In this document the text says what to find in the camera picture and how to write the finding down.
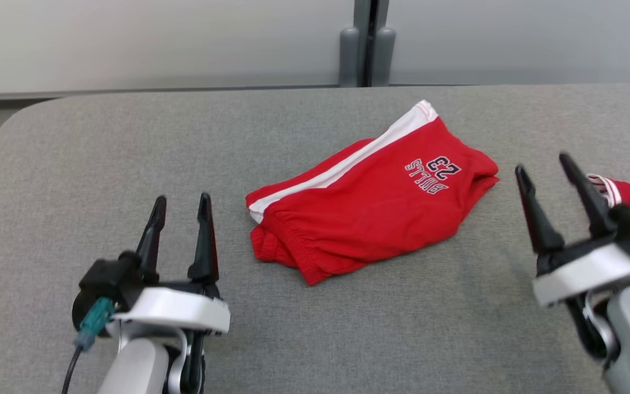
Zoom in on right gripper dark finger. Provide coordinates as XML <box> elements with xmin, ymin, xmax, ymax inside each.
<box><xmin>559</xmin><ymin>153</ymin><xmax>616</xmax><ymax>239</ymax></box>
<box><xmin>515</xmin><ymin>164</ymin><xmax>565</xmax><ymax>259</ymax></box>

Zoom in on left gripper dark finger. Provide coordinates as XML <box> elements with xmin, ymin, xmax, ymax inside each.
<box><xmin>136</xmin><ymin>195</ymin><xmax>167</xmax><ymax>282</ymax></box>
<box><xmin>186</xmin><ymin>193</ymin><xmax>219</xmax><ymax>284</ymax></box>

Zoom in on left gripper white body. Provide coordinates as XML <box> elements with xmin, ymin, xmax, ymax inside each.
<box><xmin>108</xmin><ymin>279</ymin><xmax>231</xmax><ymax>335</ymax></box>

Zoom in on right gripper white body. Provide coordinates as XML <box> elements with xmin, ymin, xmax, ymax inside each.
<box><xmin>532</xmin><ymin>235</ymin><xmax>630</xmax><ymax>307</ymax></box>

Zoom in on red shorts with white stripe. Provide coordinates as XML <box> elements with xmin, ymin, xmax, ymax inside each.
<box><xmin>246</xmin><ymin>100</ymin><xmax>500</xmax><ymax>286</ymax></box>

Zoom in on grey fabric sofa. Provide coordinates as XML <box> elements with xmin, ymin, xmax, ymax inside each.
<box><xmin>0</xmin><ymin>83</ymin><xmax>630</xmax><ymax>394</ymax></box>

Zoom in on black cable with teal plug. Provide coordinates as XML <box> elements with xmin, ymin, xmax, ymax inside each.
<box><xmin>62</xmin><ymin>297</ymin><xmax>114</xmax><ymax>394</ymax></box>

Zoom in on grey partition base rail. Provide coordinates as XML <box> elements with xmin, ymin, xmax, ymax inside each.
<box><xmin>0</xmin><ymin>85</ymin><xmax>343</xmax><ymax>102</ymax></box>

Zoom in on grey partition post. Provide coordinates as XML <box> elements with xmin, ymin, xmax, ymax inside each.
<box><xmin>340</xmin><ymin>0</ymin><xmax>396</xmax><ymax>87</ymax></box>

